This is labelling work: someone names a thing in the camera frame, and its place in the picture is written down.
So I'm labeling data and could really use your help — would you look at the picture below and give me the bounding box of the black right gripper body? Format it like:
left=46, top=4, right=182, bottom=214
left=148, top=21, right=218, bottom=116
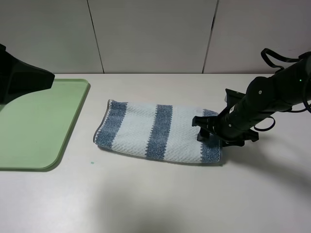
left=213, top=107, right=259, bottom=147

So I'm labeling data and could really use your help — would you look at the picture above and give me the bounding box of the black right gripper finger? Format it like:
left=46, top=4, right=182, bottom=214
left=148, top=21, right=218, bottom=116
left=197, top=128, right=216, bottom=142
left=191, top=116, right=220, bottom=129

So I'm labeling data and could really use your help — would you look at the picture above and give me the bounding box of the blue white striped towel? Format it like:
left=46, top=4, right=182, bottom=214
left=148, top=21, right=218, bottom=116
left=93, top=100, right=221, bottom=164

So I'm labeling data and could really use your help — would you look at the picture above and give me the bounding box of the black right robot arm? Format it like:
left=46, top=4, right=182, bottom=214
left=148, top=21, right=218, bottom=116
left=192, top=49, right=311, bottom=147

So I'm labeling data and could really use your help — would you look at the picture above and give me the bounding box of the light green plastic tray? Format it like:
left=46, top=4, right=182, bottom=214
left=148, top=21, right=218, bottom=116
left=0, top=79, right=90, bottom=171

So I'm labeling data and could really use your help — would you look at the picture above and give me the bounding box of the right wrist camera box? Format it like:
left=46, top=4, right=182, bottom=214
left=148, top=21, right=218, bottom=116
left=225, top=88, right=245, bottom=109

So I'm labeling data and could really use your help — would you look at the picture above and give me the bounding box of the black right camera cable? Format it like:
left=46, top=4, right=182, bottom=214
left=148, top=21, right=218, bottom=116
left=252, top=48, right=311, bottom=132

